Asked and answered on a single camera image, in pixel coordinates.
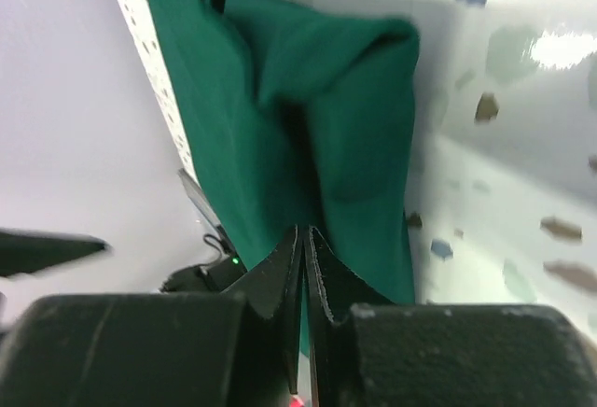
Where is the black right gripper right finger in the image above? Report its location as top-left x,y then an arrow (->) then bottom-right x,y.
304,228 -> 596,406

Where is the aluminium rail frame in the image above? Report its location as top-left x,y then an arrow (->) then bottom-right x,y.
178,168 -> 223,239

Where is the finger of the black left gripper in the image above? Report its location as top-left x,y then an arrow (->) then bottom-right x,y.
1,229 -> 110,277

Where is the green surgical cloth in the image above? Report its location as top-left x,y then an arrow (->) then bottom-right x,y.
140,0 -> 422,357

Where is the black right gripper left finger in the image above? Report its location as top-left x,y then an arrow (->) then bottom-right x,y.
1,227 -> 303,406

